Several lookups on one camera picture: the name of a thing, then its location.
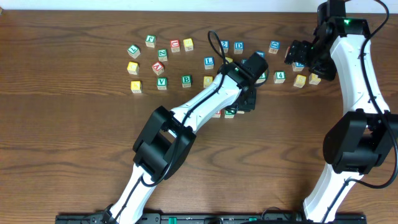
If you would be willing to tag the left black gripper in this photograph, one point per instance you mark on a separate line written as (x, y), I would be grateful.
(247, 102)

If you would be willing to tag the green J block right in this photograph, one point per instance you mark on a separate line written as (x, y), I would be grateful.
(262, 78)

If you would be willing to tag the green V block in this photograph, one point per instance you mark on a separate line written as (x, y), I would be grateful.
(161, 83)

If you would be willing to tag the green Z block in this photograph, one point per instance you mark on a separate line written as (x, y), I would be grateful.
(162, 55)

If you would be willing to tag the blue l block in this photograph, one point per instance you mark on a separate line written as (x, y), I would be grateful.
(297, 67)
(209, 63)

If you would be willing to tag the blue L block centre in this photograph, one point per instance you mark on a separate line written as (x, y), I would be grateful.
(209, 63)

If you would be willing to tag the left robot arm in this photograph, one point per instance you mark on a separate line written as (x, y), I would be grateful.
(168, 135)

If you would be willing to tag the green J block far left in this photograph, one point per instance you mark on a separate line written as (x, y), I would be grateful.
(150, 41)

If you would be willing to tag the red M block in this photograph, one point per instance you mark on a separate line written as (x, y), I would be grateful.
(287, 52)

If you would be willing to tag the green R block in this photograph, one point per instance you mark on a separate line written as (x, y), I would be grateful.
(229, 113)

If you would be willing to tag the red U block top row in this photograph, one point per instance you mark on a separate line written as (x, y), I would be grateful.
(175, 46)

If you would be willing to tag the yellow S block top row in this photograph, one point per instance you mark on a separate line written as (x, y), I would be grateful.
(188, 44)

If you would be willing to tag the yellow K block left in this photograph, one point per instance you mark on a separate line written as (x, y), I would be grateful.
(136, 86)

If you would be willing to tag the yellow O block bottom row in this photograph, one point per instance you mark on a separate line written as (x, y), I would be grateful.
(207, 81)

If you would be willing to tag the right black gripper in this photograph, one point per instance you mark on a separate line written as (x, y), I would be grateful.
(294, 53)

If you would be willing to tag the blue d block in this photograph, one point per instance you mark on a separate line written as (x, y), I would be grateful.
(274, 47)
(238, 47)

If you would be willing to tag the blue D block centre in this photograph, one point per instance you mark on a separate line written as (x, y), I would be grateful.
(238, 47)

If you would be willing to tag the blue 5 block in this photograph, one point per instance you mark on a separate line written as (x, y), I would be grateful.
(261, 53)

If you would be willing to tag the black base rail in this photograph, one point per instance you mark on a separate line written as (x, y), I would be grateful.
(155, 218)

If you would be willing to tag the green j block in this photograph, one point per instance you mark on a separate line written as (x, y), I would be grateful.
(150, 41)
(262, 78)

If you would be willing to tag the blue 2 block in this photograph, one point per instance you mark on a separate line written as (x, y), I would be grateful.
(224, 46)

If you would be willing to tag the yellow O block middle row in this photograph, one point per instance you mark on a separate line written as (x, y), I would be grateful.
(229, 59)

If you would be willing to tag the green 4 block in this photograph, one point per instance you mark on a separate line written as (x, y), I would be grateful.
(279, 77)

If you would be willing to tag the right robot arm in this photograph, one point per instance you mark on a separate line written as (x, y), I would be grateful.
(367, 131)

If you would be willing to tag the yellow o block row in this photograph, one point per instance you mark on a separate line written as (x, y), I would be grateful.
(229, 59)
(207, 81)

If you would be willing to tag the yellow C block left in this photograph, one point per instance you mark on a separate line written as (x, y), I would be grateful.
(133, 68)

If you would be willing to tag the red A block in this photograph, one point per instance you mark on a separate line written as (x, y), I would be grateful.
(158, 68)

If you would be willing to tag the yellow G block far right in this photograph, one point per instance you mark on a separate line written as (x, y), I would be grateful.
(314, 79)

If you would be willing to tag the green B block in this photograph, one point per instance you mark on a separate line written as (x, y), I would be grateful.
(186, 81)

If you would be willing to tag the green L block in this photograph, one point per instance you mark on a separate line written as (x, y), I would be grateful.
(134, 51)

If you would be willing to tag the blue D block right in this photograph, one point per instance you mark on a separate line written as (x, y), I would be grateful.
(274, 47)

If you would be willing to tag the blue L block right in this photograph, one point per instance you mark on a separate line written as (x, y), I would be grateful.
(297, 67)

